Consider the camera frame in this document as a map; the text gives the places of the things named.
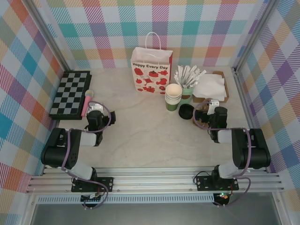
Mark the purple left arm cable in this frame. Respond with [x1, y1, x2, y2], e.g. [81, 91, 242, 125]
[61, 100, 111, 210]

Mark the aluminium side rail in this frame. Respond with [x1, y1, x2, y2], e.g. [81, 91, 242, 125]
[233, 67, 268, 173]

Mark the red and white paper bag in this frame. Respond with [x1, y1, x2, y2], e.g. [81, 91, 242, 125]
[130, 31, 174, 95]

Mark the brown cardboard tray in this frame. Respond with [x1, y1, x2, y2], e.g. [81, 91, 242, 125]
[192, 70, 230, 104]

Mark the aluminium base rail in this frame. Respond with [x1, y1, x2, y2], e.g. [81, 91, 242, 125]
[25, 166, 285, 194]

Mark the black and grey chessboard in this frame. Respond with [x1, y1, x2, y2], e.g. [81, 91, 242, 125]
[48, 70, 92, 120]

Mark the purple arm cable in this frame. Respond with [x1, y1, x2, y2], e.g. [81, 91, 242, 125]
[61, 100, 111, 210]
[192, 99, 253, 208]

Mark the aluminium frame post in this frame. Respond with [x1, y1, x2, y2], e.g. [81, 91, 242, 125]
[23, 0, 75, 72]
[232, 0, 278, 71]

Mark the mint green straw holder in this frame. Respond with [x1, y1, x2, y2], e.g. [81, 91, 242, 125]
[180, 82, 195, 104]

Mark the small circuit board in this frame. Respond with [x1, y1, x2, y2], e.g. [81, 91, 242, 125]
[81, 193, 104, 203]
[214, 192, 230, 202]

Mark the pink toy microphone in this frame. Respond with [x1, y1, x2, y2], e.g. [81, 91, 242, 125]
[81, 90, 95, 117]

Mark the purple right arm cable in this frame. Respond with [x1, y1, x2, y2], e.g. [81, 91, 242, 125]
[192, 99, 253, 208]

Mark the white slotted cable duct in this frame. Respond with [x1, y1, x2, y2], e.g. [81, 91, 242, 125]
[36, 196, 215, 204]

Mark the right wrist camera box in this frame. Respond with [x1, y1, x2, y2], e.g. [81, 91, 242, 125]
[207, 99, 221, 115]

